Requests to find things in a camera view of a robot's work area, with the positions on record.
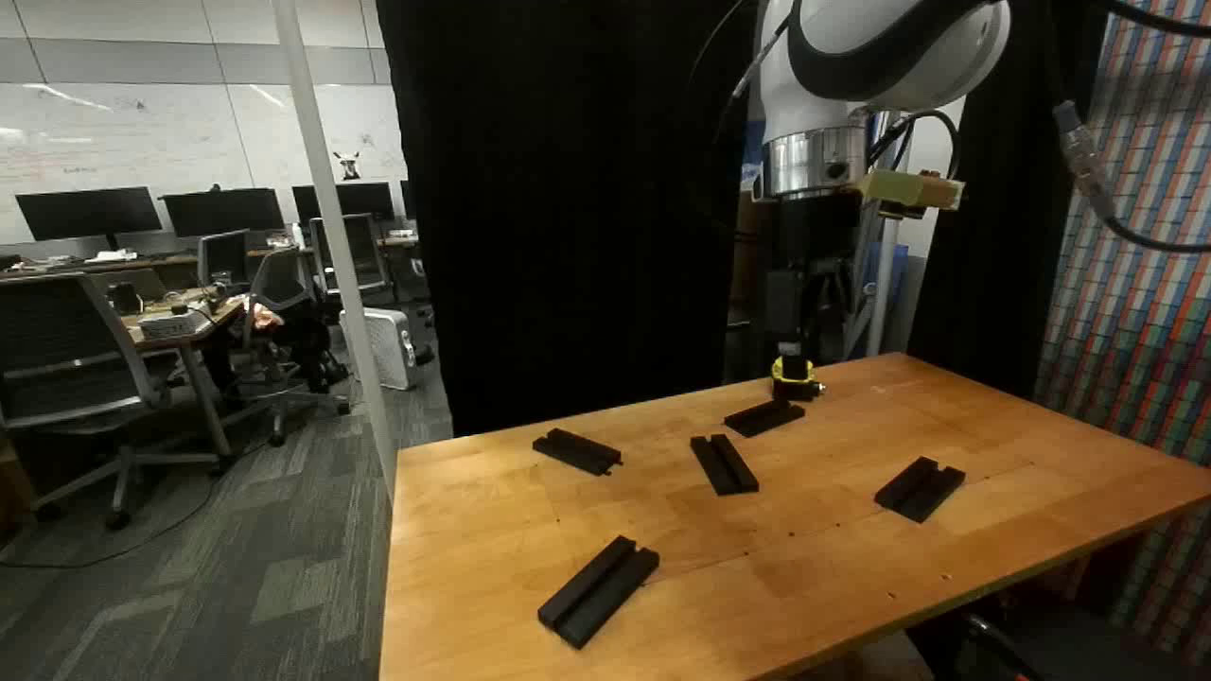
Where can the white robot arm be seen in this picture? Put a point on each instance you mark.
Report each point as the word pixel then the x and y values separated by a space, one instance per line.
pixel 824 72

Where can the white vertical pole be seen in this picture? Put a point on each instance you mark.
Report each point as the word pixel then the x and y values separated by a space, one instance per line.
pixel 333 230

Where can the black chair front corner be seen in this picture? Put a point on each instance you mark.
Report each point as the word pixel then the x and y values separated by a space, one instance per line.
pixel 1039 642

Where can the beige wrist camera box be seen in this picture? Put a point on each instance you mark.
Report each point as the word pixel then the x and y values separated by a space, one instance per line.
pixel 914 192

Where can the black monitor right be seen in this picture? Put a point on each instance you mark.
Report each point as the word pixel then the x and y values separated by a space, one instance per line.
pixel 352 197

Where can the wooden office desk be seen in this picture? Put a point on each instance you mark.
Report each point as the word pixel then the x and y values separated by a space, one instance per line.
pixel 182 331

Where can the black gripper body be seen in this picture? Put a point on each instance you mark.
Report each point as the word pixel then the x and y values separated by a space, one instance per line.
pixel 809 283

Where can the black monitor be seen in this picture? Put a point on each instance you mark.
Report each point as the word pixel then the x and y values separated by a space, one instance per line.
pixel 230 208
pixel 92 214
pixel 352 197

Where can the black monitor left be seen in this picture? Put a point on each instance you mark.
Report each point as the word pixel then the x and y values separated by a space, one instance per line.
pixel 92 214

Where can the black curtain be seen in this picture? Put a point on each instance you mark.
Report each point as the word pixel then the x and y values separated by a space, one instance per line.
pixel 573 172

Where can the long black pad front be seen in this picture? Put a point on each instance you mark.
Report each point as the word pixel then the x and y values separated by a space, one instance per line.
pixel 596 590

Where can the black monitor middle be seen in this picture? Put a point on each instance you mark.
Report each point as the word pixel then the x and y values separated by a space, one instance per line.
pixel 230 208

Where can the colourful patterned wall panel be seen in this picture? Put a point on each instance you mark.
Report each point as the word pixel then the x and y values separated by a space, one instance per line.
pixel 1129 333

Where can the black office chair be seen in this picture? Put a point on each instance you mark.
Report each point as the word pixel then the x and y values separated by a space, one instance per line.
pixel 294 358

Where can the yellow emergency stop button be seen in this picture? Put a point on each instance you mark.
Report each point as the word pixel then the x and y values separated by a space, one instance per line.
pixel 793 376

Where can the white computer tower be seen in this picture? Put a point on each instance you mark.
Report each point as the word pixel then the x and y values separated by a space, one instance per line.
pixel 393 346

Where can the grey office chair left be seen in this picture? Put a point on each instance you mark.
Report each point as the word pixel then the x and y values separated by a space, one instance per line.
pixel 71 368

